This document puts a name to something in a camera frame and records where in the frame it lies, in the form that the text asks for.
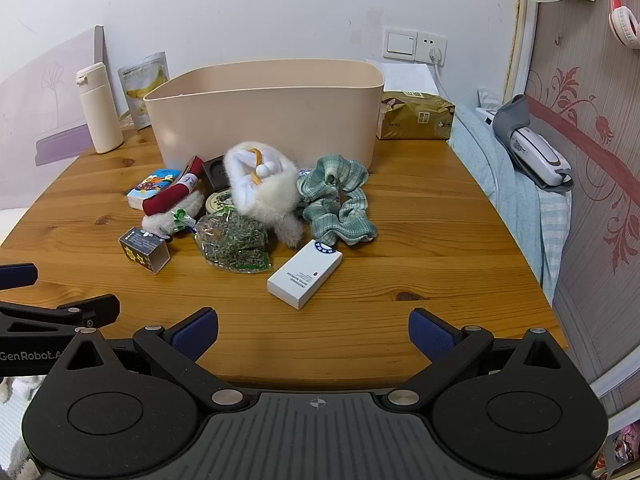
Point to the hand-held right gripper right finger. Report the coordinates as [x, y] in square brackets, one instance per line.
[427, 332]

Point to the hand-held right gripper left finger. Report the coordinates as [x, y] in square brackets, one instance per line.
[196, 331]

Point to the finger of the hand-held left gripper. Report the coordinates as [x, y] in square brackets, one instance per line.
[85, 310]
[17, 276]

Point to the clear bag of dried herbs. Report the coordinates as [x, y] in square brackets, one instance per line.
[230, 242]

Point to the red felt hair clip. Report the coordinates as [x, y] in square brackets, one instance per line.
[170, 195]

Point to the green striped cloth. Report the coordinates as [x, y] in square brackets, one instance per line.
[340, 225]

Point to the cartoon print tissue packet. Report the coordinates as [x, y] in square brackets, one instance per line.
[150, 185]

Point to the beige plastic storage bin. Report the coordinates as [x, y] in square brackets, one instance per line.
[265, 115]

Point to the white fluffy fabric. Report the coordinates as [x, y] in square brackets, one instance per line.
[10, 390]

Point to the small black patterned box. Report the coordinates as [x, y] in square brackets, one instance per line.
[142, 250]

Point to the white rectangular box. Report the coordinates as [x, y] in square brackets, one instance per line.
[305, 272]

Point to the small round tin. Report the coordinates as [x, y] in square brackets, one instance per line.
[218, 202]

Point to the white plush toy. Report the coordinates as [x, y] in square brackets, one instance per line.
[265, 195]

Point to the light blue bedding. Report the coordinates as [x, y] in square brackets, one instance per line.
[510, 200]

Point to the small brown box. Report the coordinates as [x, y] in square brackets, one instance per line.
[217, 172]

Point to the white insulated bottle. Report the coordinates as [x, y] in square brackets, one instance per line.
[102, 115]

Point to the purple flower picture board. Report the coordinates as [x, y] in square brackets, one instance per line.
[50, 90]

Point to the grey and white handheld appliance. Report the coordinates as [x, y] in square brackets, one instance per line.
[537, 152]

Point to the gold tissue pack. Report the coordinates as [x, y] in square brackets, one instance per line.
[415, 115]

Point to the small white device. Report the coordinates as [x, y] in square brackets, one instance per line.
[486, 116]

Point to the banana chips pouch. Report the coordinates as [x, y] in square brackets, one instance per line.
[142, 85]

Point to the white paper sheet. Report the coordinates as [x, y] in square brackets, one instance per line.
[405, 77]

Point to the pink floral patterned panel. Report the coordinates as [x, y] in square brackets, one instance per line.
[590, 110]

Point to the red and white headphones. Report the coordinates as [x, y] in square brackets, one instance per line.
[622, 25]

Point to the white wall switch socket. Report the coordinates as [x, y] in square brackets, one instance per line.
[400, 42]

